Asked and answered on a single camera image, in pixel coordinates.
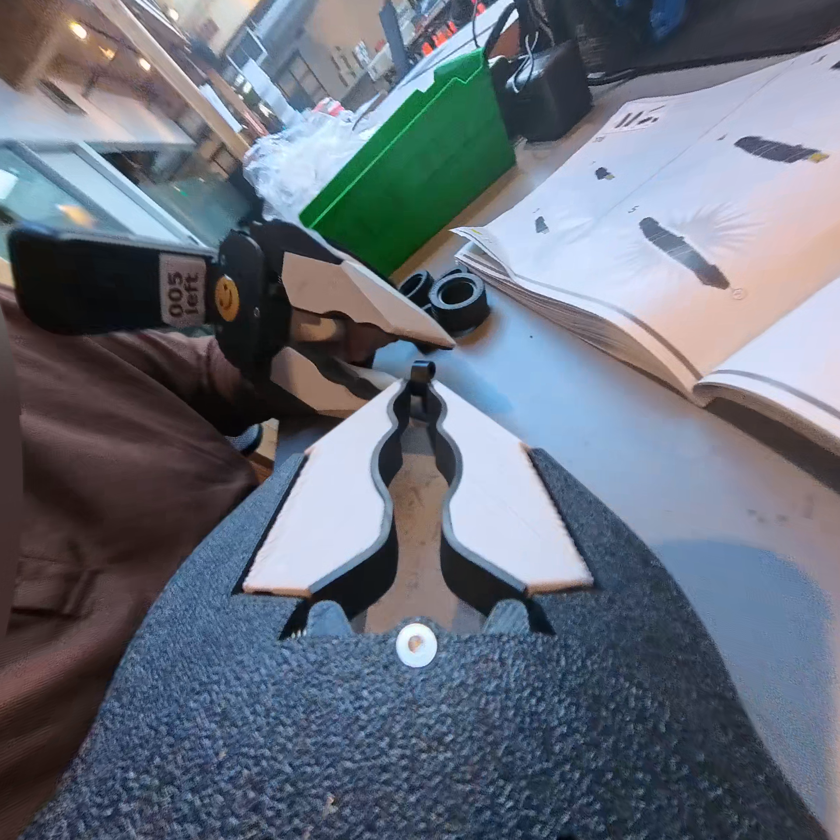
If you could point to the open instruction booklet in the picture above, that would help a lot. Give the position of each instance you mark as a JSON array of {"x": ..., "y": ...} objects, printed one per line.
[{"x": 656, "y": 197}]

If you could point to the person's left forearm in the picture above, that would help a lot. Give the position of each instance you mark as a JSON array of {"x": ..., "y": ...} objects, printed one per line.
[{"x": 131, "y": 394}]

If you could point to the small black brick connector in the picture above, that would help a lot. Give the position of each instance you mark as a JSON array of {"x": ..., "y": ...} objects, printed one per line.
[{"x": 423, "y": 371}]

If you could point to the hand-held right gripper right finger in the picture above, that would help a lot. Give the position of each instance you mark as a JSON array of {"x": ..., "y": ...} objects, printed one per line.
[{"x": 512, "y": 518}]

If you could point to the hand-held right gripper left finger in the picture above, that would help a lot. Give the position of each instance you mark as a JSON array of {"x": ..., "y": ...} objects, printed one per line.
[{"x": 315, "y": 525}]

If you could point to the black toy tire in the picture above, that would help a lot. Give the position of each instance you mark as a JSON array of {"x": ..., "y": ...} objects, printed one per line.
[
  {"x": 415, "y": 287},
  {"x": 459, "y": 305}
]

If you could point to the black power adapter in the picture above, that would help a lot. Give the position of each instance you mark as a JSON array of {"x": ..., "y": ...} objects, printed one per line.
[{"x": 554, "y": 98}]

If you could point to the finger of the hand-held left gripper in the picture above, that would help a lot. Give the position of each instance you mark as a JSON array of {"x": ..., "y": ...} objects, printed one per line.
[
  {"x": 354, "y": 295},
  {"x": 308, "y": 384}
]

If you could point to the clear plastic bags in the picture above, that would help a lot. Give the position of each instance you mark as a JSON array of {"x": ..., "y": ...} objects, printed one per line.
[{"x": 295, "y": 157}]

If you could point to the green plastic bin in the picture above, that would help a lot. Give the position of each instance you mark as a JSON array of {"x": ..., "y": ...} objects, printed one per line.
[{"x": 420, "y": 170}]

